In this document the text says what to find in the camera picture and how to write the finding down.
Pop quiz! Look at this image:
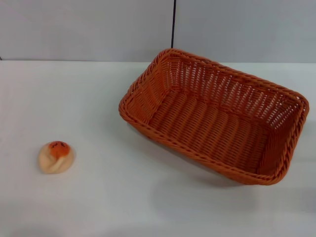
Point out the orange woven rectangular basket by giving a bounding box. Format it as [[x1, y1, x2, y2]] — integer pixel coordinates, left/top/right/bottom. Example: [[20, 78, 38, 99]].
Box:
[[118, 48, 310, 186]]

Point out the round bread bun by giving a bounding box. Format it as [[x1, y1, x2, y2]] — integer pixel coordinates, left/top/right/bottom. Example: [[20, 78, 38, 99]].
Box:
[[38, 140, 75, 175]]

